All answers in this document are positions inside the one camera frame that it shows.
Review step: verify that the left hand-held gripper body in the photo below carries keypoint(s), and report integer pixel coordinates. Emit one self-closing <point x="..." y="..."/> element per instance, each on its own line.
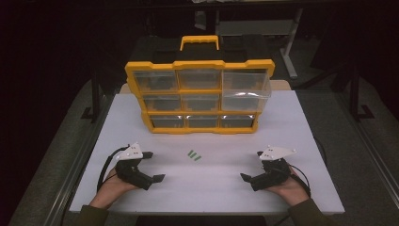
<point x="130" y="175"/>

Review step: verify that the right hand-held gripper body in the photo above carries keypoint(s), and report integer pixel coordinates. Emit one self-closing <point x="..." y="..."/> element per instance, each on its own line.
<point x="273" y="175"/>

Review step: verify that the person's left hand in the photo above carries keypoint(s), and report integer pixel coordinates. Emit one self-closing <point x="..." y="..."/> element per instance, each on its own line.
<point x="111" y="190"/>

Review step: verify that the person's right hand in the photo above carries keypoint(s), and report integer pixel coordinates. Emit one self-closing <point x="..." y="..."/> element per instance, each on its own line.
<point x="293" y="191"/>

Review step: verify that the small green strip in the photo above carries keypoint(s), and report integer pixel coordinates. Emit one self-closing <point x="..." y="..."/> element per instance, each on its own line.
<point x="194" y="155"/>
<point x="190" y="153"/>
<point x="197" y="158"/>

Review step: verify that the large clear plastic drawer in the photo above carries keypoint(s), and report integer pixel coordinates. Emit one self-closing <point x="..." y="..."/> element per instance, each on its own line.
<point x="246" y="84"/>

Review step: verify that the black metal stand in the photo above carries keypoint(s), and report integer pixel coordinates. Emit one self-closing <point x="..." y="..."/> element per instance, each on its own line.
<point x="356" y="97"/>
<point x="95" y="97"/>

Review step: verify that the yellow black organizer cabinet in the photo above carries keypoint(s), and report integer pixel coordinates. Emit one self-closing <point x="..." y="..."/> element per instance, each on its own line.
<point x="200" y="64"/>

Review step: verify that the white desk with metal legs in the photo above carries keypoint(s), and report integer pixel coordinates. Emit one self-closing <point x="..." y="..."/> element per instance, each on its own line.
<point x="260" y="28"/>

